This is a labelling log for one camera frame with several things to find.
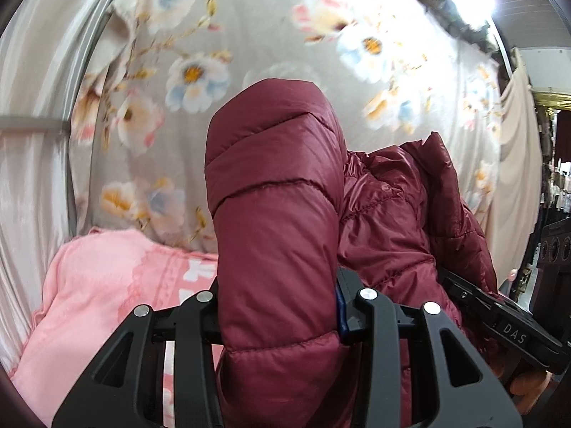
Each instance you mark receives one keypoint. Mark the black speaker box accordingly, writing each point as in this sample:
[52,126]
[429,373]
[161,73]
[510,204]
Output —
[555,249]

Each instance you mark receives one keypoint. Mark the silver satin curtain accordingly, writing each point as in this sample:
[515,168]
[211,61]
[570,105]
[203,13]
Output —
[35,187]

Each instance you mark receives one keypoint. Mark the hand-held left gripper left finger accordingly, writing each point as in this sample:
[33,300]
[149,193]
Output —
[196,316]

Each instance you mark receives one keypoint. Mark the grey metal frame bar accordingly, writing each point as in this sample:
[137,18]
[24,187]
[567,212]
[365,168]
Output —
[35,122]

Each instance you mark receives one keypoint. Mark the person's right hand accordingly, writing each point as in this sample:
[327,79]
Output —
[528,385]

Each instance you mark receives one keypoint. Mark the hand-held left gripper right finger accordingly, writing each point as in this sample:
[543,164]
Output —
[341,316]

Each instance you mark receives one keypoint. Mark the beige hanging cloth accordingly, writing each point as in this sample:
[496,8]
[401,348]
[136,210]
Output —
[515,165]

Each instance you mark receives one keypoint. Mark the grey floral blanket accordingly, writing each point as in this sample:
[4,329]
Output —
[267,53]

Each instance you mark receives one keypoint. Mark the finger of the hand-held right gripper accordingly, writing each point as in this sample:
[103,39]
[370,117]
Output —
[464,292]

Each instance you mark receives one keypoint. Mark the maroon puffer jacket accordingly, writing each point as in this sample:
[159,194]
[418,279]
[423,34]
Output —
[276,232]

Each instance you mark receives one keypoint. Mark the pink printed blanket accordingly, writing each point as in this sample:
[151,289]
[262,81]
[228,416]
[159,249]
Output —
[98,303]

